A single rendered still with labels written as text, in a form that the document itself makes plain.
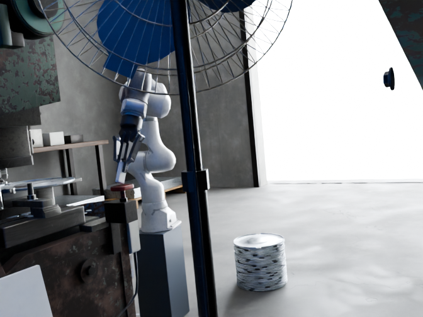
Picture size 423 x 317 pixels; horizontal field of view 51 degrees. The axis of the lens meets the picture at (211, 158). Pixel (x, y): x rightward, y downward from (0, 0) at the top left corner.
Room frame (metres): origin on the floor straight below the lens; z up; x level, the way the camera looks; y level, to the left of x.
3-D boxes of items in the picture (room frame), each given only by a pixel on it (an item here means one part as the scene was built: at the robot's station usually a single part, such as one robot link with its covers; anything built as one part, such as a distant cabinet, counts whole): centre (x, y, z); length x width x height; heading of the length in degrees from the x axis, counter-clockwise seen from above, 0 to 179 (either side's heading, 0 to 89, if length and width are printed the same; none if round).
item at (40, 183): (1.57, 0.65, 0.78); 0.29 x 0.29 x 0.01
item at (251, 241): (2.48, -0.23, 0.25); 0.29 x 0.29 x 0.01
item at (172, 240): (2.12, 0.30, 0.23); 0.18 x 0.18 x 0.45; 66
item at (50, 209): (1.37, 0.57, 0.76); 0.17 x 0.06 x 0.10; 59
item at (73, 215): (1.46, 0.71, 0.68); 0.45 x 0.30 x 0.06; 59
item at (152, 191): (2.13, 0.34, 0.71); 0.18 x 0.11 x 0.25; 78
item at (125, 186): (1.48, 0.31, 0.72); 0.07 x 0.06 x 0.08; 149
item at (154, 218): (2.16, 0.28, 0.52); 0.22 x 0.19 x 0.14; 156
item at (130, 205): (1.49, 0.33, 0.62); 0.10 x 0.06 x 0.20; 59
